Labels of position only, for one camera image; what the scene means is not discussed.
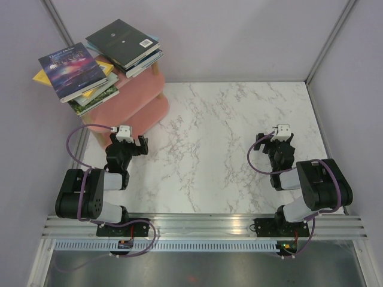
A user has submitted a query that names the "black hardcover book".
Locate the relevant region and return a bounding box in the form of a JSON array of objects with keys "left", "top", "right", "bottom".
[{"left": 86, "top": 19, "right": 160, "bottom": 68}]

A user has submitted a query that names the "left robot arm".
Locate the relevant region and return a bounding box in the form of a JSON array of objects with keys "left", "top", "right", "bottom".
[{"left": 55, "top": 134, "right": 148, "bottom": 236}]

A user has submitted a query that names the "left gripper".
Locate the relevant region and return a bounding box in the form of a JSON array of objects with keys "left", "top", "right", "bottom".
[{"left": 110, "top": 133, "right": 148, "bottom": 170}]

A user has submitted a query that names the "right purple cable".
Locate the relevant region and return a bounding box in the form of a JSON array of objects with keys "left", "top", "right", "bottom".
[{"left": 247, "top": 133, "right": 345, "bottom": 259}]

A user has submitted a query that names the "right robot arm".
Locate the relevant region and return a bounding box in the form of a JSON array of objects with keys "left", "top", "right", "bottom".
[{"left": 250, "top": 133, "right": 353, "bottom": 238}]

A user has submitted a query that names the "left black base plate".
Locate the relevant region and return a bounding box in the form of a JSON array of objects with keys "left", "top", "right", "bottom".
[{"left": 96, "top": 218, "right": 150, "bottom": 238}]

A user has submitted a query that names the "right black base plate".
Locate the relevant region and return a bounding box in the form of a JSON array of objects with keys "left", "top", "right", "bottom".
[{"left": 254, "top": 218, "right": 310, "bottom": 238}]

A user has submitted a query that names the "teal 20000 Leagues book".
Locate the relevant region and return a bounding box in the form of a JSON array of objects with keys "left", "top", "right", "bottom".
[{"left": 125, "top": 49, "right": 163, "bottom": 78}]

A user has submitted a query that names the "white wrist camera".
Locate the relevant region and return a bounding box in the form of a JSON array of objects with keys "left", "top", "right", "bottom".
[
  {"left": 111, "top": 125, "right": 134, "bottom": 143},
  {"left": 271, "top": 124, "right": 292, "bottom": 142}
]

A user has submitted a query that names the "white slotted cable duct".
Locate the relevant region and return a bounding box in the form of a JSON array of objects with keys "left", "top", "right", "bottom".
[{"left": 54, "top": 239, "right": 279, "bottom": 252}]

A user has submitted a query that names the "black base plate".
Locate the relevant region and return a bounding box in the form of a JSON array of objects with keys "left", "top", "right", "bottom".
[
  {"left": 96, "top": 218, "right": 150, "bottom": 238},
  {"left": 254, "top": 218, "right": 310, "bottom": 238}
]

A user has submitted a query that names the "pink three-tier shelf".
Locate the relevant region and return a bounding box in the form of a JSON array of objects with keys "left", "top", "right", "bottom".
[{"left": 81, "top": 62, "right": 169, "bottom": 138}]

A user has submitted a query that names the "yellow book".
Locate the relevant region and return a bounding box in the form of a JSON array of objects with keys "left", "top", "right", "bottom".
[{"left": 33, "top": 60, "right": 114, "bottom": 99}]

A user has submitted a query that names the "light blue book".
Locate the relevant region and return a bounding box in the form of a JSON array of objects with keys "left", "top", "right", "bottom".
[{"left": 86, "top": 34, "right": 160, "bottom": 68}]

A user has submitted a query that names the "green secret garden book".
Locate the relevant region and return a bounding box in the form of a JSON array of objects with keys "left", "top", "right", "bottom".
[{"left": 68, "top": 85, "right": 120, "bottom": 117}]

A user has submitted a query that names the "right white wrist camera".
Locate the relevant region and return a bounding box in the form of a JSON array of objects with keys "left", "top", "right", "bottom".
[{"left": 271, "top": 124, "right": 292, "bottom": 142}]

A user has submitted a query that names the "pale grey G book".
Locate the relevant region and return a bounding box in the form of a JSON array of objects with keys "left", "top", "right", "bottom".
[{"left": 74, "top": 72, "right": 118, "bottom": 106}]

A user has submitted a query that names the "aluminium front rail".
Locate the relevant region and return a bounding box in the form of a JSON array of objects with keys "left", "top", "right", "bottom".
[{"left": 41, "top": 210, "right": 368, "bottom": 240}]

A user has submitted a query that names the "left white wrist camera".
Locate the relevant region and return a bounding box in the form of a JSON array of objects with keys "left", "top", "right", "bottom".
[{"left": 111, "top": 125, "right": 134, "bottom": 143}]

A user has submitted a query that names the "purple Robinson Crusoe book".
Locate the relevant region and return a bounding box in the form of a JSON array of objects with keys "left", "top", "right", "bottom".
[{"left": 38, "top": 42, "right": 107, "bottom": 103}]

